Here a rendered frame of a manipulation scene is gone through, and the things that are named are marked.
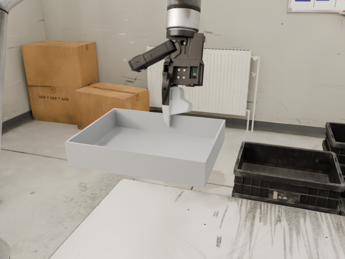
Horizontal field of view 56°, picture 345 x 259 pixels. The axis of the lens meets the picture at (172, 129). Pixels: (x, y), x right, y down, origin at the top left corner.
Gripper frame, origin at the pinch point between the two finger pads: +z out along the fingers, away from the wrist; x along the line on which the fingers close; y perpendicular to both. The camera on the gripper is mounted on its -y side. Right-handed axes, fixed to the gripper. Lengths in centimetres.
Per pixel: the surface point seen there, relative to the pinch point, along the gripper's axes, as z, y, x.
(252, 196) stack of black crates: 31, 22, 57
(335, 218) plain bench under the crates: 21.6, 41.7, 14.4
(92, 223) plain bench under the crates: 26.6, -16.5, -1.9
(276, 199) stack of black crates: 30, 31, 57
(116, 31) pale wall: -70, -123, 245
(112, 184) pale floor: 57, -71, 137
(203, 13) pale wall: -86, -33, 234
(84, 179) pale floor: 57, -93, 138
